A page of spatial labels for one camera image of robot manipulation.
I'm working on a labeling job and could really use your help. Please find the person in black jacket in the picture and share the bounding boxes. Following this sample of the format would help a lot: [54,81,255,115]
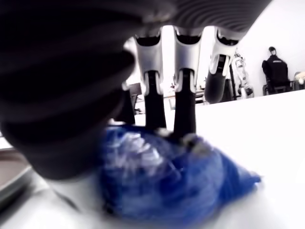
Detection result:
[261,46,290,94]

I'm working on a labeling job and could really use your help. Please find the blue Oreo packet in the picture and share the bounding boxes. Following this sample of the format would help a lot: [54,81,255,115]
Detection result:
[95,125,263,225]

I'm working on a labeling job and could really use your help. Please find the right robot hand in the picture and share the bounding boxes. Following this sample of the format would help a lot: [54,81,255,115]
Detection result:
[0,0,272,182]

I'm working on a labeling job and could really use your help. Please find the white humanoid robot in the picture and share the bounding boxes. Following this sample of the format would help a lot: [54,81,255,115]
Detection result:
[232,51,255,98]

